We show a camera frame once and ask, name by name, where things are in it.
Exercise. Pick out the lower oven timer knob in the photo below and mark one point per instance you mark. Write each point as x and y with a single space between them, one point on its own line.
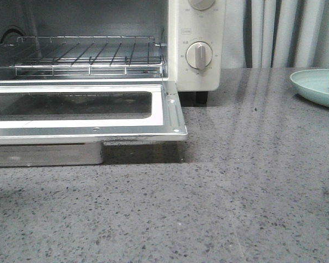
199 55

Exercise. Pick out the white toaster oven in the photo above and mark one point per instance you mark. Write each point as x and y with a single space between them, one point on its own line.
174 23

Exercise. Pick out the oven glass door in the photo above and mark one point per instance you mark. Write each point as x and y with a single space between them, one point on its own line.
68 122

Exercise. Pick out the upper oven knob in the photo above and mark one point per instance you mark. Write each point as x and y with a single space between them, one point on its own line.
201 5

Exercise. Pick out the grey curtain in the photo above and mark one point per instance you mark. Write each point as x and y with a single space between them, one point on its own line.
265 34

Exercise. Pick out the light blue plate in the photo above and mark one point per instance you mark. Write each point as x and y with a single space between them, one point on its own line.
312 85

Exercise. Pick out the metal oven wire rack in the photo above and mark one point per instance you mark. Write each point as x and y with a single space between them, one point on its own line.
70 56

